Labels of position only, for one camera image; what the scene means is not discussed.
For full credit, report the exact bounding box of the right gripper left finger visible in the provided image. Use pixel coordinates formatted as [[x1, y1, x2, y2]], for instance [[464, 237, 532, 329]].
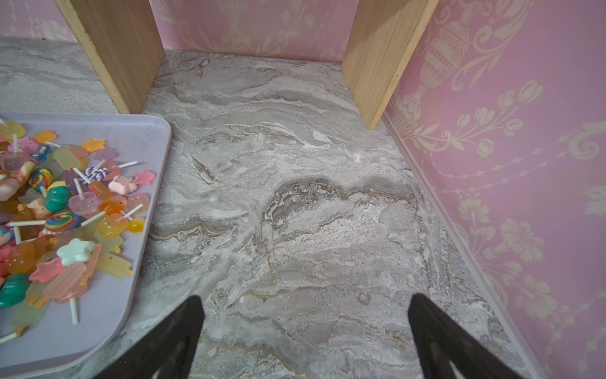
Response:
[[96, 295, 205, 379]]

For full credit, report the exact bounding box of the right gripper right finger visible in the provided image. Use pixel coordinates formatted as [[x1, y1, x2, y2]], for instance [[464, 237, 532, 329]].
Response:
[[408, 293, 520, 378]]

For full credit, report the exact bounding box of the pile of colourful candies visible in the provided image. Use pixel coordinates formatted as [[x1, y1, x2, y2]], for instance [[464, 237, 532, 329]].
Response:
[[1, 121, 155, 340]]

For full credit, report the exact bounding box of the lilac plastic tray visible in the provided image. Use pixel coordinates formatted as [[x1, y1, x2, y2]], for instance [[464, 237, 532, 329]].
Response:
[[1, 111, 172, 378]]

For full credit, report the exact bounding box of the wooden shelf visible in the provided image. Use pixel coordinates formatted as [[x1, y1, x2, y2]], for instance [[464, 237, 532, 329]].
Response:
[[56, 1, 438, 129]]

